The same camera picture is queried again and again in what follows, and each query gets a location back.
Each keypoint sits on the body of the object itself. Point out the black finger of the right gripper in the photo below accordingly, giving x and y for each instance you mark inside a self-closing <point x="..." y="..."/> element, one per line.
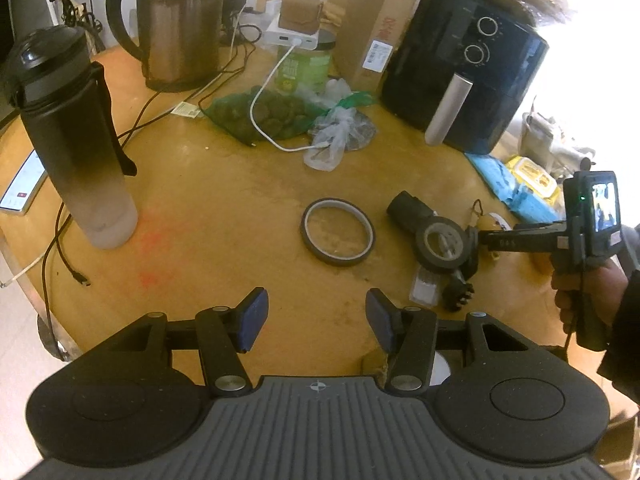
<point x="458" y="290"/>

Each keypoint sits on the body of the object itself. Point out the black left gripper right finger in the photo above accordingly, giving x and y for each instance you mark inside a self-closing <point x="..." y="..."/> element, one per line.
<point x="411" y="337"/>

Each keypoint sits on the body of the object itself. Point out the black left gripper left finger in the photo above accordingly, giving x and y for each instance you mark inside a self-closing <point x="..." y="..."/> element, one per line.
<point x="220" y="334"/>

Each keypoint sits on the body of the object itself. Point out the person's right hand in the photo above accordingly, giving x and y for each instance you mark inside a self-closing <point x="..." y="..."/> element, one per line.
<point x="605" y="286"/>

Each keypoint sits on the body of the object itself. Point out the black tape roll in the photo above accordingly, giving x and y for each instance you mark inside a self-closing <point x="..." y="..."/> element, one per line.
<point x="441" y="245"/>

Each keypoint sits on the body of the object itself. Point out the blue cloth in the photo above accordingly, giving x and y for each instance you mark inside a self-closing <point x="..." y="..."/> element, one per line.
<point x="521" y="201"/>

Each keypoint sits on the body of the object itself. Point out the yellow packet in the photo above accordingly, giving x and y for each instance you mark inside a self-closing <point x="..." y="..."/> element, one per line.
<point x="535" y="178"/>

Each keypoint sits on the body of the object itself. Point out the black cylindrical tool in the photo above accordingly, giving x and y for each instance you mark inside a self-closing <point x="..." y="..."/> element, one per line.
<point x="408" y="212"/>

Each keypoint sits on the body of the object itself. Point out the clear plastic bag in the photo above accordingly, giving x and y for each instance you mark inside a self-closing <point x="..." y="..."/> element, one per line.
<point x="341" y="127"/>

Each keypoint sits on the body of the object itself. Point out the black air fryer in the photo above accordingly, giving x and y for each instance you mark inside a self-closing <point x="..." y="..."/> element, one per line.
<point x="461" y="72"/>

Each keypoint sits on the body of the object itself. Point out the small paper tag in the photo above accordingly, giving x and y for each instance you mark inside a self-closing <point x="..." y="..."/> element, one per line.
<point x="186" y="109"/>

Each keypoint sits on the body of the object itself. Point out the green mesh bag of items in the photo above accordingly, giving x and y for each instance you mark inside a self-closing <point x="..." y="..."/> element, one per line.
<point x="281" y="116"/>

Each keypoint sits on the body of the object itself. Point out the smartphone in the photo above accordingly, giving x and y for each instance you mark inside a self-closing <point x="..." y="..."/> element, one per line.
<point x="24" y="186"/>

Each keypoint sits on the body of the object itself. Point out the green label jar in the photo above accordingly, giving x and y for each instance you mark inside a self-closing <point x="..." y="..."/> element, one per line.
<point x="309" y="69"/>

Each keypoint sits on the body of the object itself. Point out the cardboard box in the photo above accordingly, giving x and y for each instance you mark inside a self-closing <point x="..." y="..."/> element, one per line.
<point x="369" y="34"/>

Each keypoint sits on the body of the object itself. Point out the white power bank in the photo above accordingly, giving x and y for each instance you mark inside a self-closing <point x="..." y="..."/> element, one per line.
<point x="283" y="37"/>

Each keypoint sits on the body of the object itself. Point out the black gradient water bottle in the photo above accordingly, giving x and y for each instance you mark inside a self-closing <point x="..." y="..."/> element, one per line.
<point x="66" y="109"/>

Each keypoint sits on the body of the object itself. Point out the steel electric kettle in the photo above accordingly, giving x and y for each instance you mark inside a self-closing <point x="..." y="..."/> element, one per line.
<point x="178" y="41"/>

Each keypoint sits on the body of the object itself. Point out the brown box on power bank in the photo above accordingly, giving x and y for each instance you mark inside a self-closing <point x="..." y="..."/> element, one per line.
<point x="301" y="15"/>

